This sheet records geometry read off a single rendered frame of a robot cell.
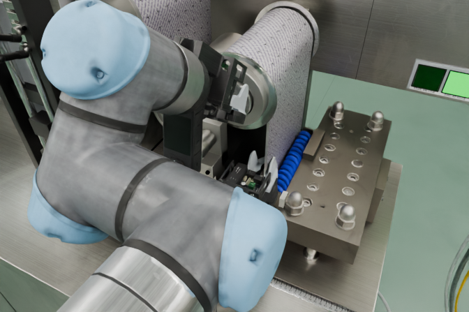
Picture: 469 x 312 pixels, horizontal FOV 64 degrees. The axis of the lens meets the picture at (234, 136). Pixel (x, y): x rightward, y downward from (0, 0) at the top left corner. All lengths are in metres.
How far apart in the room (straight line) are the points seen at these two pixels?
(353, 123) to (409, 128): 1.86
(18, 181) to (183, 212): 0.89
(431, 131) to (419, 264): 1.09
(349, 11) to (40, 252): 0.83
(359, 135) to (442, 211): 1.44
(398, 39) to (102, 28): 0.68
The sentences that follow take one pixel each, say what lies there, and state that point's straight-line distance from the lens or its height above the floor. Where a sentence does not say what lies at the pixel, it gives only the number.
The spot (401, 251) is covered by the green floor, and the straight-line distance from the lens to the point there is 2.07.
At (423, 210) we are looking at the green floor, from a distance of 2.29.
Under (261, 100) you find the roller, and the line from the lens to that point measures 0.60.
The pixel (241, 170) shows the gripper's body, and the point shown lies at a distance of 0.62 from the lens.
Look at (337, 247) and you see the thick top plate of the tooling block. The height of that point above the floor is 1.00.
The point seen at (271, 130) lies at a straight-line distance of 0.67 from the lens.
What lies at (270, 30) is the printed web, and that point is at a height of 1.31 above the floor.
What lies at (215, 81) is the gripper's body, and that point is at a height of 1.35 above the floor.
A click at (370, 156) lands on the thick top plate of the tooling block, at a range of 0.89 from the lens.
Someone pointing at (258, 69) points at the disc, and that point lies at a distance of 0.59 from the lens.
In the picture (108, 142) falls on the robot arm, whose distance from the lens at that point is 0.31.
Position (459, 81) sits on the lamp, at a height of 1.19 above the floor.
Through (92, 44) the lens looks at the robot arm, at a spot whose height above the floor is 1.48.
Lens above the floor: 1.60
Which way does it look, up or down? 40 degrees down
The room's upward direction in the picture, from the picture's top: 1 degrees counter-clockwise
